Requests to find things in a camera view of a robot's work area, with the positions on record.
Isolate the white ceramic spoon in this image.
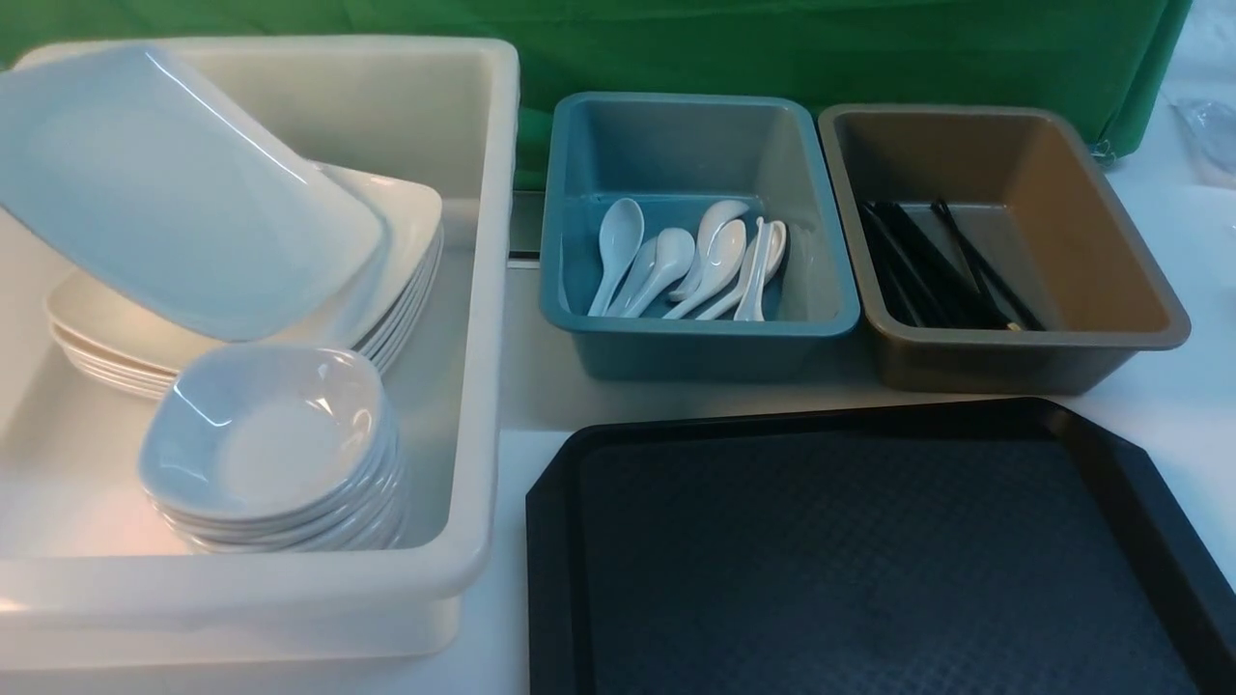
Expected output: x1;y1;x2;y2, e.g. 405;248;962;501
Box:
733;216;773;322

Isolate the large white square plate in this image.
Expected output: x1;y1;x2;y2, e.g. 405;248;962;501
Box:
1;45;384;343

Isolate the white spoon leftmost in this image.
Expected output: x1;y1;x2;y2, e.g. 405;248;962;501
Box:
587;198;645;317

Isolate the blue plastic bin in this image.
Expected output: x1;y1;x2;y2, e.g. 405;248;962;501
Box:
540;93;861;382

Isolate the black chopsticks bundle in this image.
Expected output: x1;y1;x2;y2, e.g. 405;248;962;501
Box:
859;198;1044;333

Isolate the stack of white bowls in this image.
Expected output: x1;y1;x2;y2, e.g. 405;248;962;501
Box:
136;344;412;555

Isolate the brown plastic bin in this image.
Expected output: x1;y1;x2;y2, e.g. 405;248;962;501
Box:
818;104;1192;394

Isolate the black serving tray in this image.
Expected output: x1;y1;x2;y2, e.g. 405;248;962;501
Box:
525;399;1235;694

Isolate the stack of white plates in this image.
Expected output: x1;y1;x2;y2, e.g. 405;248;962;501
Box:
44;162;444;399

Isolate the green cloth backdrop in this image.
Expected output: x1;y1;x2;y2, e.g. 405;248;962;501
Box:
1;1;1192;190

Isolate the large white plastic tub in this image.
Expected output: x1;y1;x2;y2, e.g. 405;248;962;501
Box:
1;36;520;672

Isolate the clear plastic bag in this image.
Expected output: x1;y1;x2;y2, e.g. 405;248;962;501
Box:
1170;96;1235;190

